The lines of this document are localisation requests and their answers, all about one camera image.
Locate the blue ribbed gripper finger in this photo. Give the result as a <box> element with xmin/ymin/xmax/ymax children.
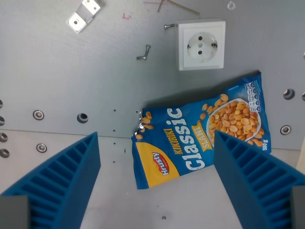
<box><xmin>213</xmin><ymin>130</ymin><xmax>305</xmax><ymax>229</ymax></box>
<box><xmin>0</xmin><ymin>131</ymin><xmax>102</xmax><ymax>229</ymax></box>

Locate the blue peanut snack bag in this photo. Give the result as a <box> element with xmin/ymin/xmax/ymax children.
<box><xmin>131</xmin><ymin>70</ymin><xmax>272</xmax><ymax>190</ymax></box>

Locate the thin metal rod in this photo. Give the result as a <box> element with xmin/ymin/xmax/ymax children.
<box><xmin>168</xmin><ymin>0</ymin><xmax>201</xmax><ymax>19</ymax></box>

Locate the white electrical wall socket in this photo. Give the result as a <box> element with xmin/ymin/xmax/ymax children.
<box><xmin>174</xmin><ymin>19</ymin><xmax>226</xmax><ymax>71</ymax></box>

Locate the bent aluminium metal bracket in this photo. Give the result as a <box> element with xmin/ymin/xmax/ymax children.
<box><xmin>66</xmin><ymin>0</ymin><xmax>105</xmax><ymax>34</ymax></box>

